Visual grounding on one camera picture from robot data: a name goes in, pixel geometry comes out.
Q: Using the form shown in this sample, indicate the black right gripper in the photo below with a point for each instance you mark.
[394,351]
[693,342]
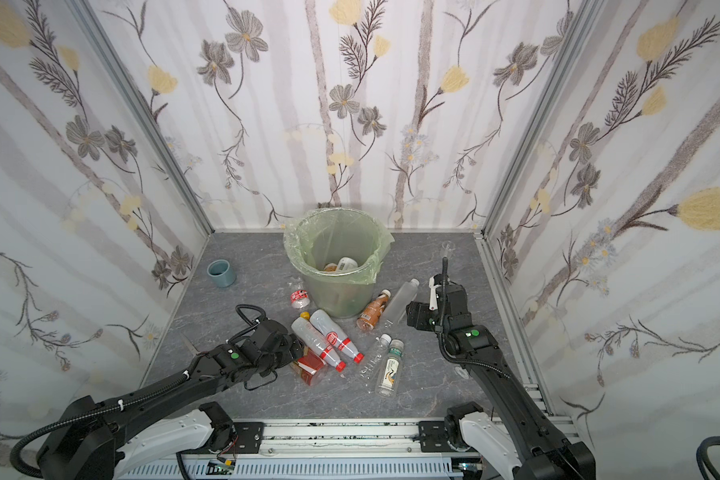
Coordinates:
[442,289]

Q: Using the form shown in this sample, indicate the white label clear bottle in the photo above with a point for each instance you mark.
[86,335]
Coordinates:
[346,264]

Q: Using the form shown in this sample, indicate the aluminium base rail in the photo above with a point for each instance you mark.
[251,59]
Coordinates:
[301,449]

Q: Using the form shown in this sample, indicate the green mesh waste bin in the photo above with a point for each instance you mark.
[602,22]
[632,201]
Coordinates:
[339,300]

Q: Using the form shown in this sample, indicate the clear bottle red cap lower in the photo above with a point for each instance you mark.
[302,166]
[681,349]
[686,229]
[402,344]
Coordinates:
[312,338]

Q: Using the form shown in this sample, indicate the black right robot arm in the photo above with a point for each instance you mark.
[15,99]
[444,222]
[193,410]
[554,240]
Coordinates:
[528,445]

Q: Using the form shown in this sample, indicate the frosted clear square bottle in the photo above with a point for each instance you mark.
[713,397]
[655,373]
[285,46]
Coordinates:
[396,307]

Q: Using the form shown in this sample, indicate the green plastic bin liner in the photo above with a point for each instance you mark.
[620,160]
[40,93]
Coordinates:
[327,235]

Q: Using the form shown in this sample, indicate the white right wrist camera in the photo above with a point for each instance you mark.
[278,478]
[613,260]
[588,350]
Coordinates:
[433,294]

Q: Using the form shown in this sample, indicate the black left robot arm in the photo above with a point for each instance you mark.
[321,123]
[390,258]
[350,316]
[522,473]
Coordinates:
[89,440]

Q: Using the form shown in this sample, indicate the red label yellow cap bottle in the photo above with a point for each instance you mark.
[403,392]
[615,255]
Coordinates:
[299,297]

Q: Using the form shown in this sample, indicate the red handled scissors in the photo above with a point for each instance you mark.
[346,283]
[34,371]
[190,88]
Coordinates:
[190,346]

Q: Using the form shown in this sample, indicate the green label water bottle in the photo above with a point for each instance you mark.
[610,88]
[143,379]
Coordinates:
[387,383]

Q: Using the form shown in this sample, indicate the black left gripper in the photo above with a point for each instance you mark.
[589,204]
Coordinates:
[289,347]

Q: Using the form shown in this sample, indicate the clear bottle red cap upper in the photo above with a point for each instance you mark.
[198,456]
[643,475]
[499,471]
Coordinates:
[335,335]

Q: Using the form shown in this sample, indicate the yellow red label tea bottle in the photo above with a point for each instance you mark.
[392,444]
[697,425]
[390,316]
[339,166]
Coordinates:
[309,368]

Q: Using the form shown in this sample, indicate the orange brown coffee bottle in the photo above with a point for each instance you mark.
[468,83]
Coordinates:
[371,315]

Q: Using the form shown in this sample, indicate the clear bottle red cap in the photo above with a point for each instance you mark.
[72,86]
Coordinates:
[335,335]
[312,338]

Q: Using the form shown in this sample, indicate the teal ceramic cup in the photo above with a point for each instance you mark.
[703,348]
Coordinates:
[221,273]

